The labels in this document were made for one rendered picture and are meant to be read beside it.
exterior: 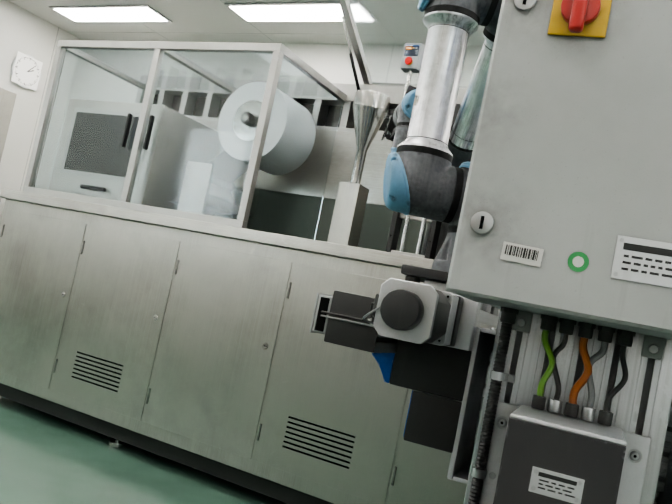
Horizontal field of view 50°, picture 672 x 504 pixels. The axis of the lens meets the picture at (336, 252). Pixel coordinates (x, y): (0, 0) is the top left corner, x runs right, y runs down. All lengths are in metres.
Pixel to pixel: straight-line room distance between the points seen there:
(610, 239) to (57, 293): 2.52
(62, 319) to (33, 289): 0.22
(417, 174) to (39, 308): 2.08
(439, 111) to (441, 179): 0.14
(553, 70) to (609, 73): 0.06
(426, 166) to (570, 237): 0.59
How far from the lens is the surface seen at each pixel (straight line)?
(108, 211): 2.93
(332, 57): 6.17
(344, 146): 3.11
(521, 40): 0.96
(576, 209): 0.89
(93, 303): 2.96
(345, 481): 2.32
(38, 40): 7.77
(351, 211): 2.72
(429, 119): 1.46
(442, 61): 1.50
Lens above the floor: 0.73
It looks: 4 degrees up
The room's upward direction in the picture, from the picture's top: 12 degrees clockwise
